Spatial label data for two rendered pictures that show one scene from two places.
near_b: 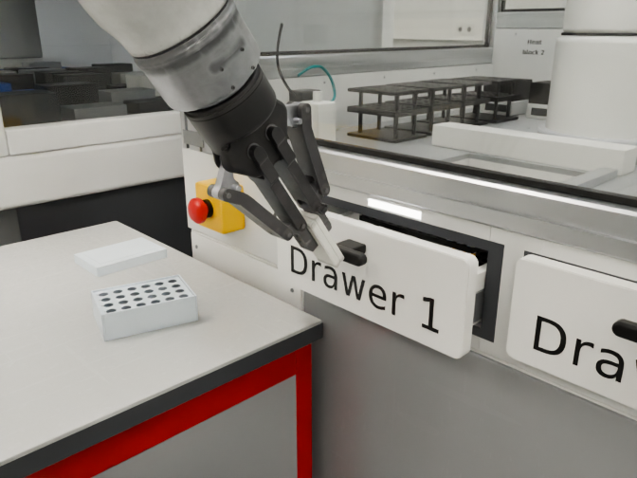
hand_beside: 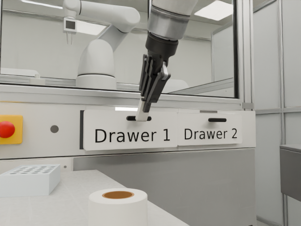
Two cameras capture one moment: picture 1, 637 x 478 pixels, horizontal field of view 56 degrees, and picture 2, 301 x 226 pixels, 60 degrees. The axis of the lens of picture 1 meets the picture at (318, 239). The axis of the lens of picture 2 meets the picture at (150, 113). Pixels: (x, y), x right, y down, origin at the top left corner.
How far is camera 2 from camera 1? 0.80 m
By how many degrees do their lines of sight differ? 74
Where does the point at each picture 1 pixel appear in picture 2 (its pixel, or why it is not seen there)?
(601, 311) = (198, 121)
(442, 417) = (153, 185)
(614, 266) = (195, 110)
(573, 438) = (193, 165)
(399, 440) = not seen: hidden behind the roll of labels
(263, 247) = (39, 149)
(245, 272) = not seen: hidden behind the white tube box
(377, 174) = (120, 97)
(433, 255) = (165, 113)
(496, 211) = (165, 102)
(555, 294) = (188, 120)
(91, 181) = not seen: outside the picture
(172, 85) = (182, 28)
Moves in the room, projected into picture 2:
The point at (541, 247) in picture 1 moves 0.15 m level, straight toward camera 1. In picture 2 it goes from (178, 110) to (219, 108)
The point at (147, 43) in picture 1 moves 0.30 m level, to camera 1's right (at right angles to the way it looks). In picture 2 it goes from (188, 10) to (204, 49)
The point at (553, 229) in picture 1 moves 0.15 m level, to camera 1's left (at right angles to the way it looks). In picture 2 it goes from (181, 104) to (170, 100)
